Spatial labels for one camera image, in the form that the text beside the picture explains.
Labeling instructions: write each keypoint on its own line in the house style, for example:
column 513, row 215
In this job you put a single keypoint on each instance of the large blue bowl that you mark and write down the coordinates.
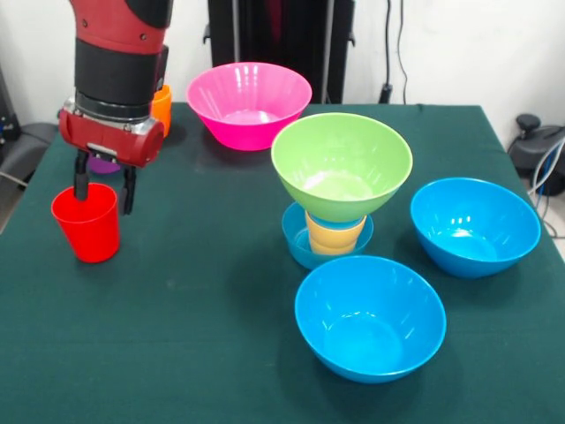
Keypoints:
column 371, row 335
column 476, row 234

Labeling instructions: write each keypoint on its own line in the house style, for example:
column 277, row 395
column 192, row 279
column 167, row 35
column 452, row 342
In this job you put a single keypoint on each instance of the green bowl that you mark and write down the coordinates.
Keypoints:
column 340, row 154

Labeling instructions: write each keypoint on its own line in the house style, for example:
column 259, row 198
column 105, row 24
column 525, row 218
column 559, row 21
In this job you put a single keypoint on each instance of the red cup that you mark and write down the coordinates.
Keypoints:
column 88, row 234

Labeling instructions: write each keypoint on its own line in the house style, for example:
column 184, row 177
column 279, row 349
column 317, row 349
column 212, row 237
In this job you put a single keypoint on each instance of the blue cup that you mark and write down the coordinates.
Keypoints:
column 337, row 225

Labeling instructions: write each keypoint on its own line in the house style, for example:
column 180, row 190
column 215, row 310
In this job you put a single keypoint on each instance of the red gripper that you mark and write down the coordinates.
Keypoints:
column 119, row 139

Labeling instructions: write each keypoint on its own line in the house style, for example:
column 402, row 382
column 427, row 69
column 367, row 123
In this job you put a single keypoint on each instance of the small blue bowl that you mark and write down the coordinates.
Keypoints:
column 293, row 247

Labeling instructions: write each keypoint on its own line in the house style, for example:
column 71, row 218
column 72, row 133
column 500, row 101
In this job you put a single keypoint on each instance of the black chair base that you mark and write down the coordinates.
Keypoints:
column 529, row 150

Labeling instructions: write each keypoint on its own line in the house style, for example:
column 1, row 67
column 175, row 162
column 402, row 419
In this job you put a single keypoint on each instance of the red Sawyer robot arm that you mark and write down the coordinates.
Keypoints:
column 115, row 57

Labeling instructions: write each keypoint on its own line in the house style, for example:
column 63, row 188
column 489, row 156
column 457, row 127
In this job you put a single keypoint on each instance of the dark green tablecloth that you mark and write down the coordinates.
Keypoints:
column 176, row 331

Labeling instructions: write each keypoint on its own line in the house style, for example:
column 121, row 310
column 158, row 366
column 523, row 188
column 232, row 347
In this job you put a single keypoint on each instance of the pink bowl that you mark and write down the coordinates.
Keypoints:
column 234, row 101

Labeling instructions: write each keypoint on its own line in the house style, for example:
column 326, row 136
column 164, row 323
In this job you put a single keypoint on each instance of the purple cup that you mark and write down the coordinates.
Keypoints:
column 103, row 167

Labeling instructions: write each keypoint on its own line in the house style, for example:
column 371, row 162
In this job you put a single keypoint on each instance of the yellow cup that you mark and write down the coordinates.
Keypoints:
column 333, row 240

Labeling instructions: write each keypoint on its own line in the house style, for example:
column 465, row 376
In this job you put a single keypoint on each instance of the orange cup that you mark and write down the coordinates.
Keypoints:
column 162, row 108

